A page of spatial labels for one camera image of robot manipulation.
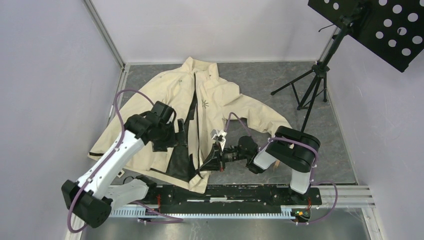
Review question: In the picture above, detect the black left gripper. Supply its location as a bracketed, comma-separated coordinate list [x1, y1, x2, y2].
[152, 118, 188, 152]

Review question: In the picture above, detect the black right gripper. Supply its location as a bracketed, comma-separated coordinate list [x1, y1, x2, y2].
[198, 142, 250, 173]

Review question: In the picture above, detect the cream zip-up jacket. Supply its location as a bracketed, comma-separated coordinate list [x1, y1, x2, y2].
[88, 56, 293, 194]

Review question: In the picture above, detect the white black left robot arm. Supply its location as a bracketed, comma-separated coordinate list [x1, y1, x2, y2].
[61, 101, 187, 228]

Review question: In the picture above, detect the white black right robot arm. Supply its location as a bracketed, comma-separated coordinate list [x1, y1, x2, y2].
[199, 126, 321, 204]

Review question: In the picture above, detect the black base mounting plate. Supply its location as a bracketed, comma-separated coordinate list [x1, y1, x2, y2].
[141, 184, 322, 214]

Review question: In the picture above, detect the black music stand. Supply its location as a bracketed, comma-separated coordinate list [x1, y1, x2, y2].
[271, 0, 424, 132]

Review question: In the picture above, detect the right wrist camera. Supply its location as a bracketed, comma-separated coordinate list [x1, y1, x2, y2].
[210, 129, 227, 151]

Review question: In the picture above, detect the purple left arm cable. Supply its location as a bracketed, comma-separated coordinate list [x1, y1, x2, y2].
[66, 89, 184, 234]

